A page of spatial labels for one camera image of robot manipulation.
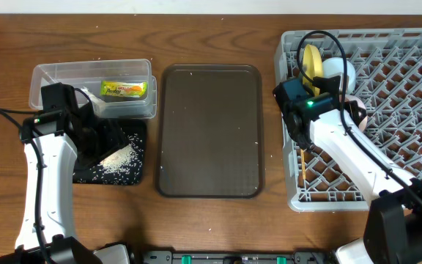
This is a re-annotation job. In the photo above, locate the yellow plate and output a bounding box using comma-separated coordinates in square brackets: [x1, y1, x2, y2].
[303, 44, 324, 79]

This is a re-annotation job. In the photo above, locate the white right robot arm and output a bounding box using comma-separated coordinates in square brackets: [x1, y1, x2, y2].
[273, 76, 422, 263]

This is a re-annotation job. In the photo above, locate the pile of white rice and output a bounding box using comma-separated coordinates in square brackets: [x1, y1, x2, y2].
[82, 132, 145, 183]

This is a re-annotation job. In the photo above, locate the white tissue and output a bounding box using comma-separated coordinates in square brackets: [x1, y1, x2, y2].
[81, 87, 106, 117]

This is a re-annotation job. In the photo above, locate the clear plastic bin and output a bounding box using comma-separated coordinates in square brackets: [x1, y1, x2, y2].
[29, 59, 157, 120]

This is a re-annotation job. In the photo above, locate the white bowl with rice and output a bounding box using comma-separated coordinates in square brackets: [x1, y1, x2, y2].
[344, 95, 368, 132]

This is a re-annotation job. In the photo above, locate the black plastic bin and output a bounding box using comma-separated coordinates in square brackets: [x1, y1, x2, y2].
[70, 116, 148, 186]

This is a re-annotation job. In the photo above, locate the dark brown serving tray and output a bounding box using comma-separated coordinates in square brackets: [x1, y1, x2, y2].
[155, 64, 264, 199]

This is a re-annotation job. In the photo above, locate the green snack wrapper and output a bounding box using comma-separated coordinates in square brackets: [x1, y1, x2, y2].
[100, 81, 148, 98]

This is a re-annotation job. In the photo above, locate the light blue bowl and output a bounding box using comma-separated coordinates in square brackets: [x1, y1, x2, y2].
[322, 57, 356, 95]

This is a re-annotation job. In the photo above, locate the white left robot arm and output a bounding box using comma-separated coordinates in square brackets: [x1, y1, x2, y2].
[0, 83, 130, 264]

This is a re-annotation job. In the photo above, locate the grey dishwasher rack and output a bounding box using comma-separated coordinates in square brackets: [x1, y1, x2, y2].
[274, 28, 422, 212]

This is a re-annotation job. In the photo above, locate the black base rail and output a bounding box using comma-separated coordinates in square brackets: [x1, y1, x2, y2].
[93, 241, 336, 264]

